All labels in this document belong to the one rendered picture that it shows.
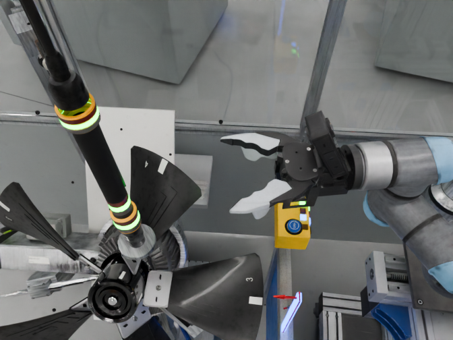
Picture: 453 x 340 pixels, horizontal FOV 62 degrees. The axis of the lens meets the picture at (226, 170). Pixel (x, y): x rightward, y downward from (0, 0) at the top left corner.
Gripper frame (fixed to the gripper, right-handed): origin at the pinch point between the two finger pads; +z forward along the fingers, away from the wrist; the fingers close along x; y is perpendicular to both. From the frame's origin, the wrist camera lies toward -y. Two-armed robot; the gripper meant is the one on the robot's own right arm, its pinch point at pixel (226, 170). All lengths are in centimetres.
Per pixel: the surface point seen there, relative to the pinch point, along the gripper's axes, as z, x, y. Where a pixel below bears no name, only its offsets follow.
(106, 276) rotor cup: 27.8, 1.0, 39.9
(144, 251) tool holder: 15.5, -2.8, 19.8
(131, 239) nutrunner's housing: 17.1, -2.1, 15.6
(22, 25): 44, 53, 8
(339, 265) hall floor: -71, 43, 166
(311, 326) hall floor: -47, 11, 166
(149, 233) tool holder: 14.6, 0.9, 19.8
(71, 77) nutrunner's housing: 16.1, -0.7, -19.6
